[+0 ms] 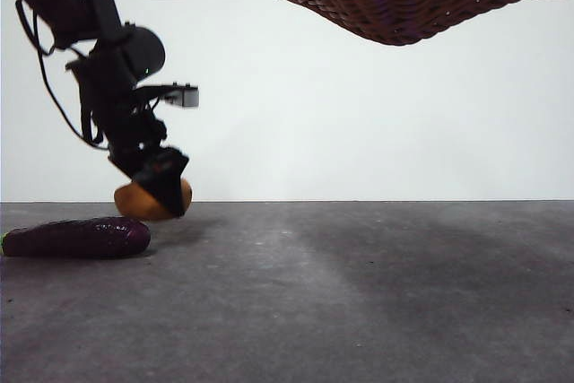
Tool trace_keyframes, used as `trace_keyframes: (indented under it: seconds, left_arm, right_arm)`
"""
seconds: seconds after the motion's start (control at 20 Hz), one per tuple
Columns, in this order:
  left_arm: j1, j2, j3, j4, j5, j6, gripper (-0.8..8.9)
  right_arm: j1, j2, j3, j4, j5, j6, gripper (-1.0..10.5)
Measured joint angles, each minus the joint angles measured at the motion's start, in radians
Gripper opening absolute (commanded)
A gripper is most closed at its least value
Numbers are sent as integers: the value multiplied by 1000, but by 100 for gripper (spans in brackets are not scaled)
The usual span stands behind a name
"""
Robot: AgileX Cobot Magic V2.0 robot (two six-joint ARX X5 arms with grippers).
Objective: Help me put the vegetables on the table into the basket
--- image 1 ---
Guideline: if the purple eggplant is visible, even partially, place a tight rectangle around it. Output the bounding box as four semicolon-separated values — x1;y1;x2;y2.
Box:
1;216;152;260

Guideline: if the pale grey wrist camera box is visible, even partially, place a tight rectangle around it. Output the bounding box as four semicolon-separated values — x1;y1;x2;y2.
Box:
134;82;201;109

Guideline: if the thin black cable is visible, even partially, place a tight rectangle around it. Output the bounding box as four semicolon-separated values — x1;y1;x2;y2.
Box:
14;0;111;151

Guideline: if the brown potato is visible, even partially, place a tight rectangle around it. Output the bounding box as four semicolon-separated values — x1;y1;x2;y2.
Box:
113;178;194;222

